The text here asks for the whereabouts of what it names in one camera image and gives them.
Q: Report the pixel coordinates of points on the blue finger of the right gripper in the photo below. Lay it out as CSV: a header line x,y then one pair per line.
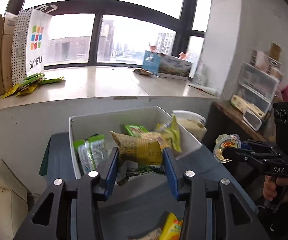
x,y
238,154
248,145

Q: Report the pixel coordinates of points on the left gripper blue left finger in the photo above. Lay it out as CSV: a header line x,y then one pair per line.
x,y
108,171

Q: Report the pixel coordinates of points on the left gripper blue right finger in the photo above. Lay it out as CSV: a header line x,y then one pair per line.
x,y
174,175

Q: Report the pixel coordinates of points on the jelly cup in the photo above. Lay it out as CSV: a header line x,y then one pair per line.
x,y
223,141

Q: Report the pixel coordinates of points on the round cake snack pack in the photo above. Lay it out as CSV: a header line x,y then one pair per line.
x,y
145,149

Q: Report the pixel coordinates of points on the yellow pouch snack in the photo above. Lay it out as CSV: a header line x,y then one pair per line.
x,y
172,228

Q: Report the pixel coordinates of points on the person's right hand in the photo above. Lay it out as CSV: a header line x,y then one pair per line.
x,y
270,188

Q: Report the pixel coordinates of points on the white green wet wipes pack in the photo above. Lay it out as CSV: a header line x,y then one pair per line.
x,y
91,152

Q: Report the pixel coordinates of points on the white cardboard box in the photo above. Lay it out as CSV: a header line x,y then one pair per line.
x,y
129,122

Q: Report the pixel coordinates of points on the tissue pack on table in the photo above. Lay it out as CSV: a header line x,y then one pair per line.
x,y
193,122

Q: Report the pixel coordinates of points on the green snack packet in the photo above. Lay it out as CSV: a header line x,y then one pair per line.
x,y
135,130

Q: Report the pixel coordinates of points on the clear drawer organizer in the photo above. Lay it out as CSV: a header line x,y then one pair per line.
x,y
256,87

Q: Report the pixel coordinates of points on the white tube on sill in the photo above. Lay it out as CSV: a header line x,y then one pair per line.
x,y
208,90

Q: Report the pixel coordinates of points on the crumpled brown wrapper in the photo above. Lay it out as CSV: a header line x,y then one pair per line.
x,y
143,72

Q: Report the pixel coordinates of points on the printed long gift box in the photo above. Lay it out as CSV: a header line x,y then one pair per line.
x,y
166,66

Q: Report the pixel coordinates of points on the cream sofa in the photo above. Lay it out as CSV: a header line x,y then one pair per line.
x,y
13,203

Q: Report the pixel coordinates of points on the green yellow sachets pile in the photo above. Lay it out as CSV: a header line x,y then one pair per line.
x,y
30,84

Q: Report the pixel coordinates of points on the white SANFU shopping bag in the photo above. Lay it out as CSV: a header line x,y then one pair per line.
x,y
30,41

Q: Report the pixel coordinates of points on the black window frame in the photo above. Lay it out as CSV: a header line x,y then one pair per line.
x,y
116,32

